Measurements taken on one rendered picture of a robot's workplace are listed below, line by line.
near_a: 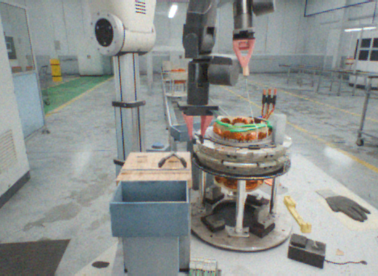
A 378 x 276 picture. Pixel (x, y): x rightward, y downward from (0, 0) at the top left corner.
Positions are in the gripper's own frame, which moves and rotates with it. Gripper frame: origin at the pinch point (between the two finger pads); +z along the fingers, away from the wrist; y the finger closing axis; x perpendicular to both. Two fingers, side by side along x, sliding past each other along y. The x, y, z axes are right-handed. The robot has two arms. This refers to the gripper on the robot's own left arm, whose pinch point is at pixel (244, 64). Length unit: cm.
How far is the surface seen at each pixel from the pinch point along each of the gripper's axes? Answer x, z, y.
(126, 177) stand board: 31, 33, -22
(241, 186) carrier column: 2.7, 38.1, -2.6
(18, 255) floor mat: 157, 94, 83
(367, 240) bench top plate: -37, 58, 13
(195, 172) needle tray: 22, 36, 30
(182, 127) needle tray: 26.7, 16.3, 30.2
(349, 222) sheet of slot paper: -35, 54, 22
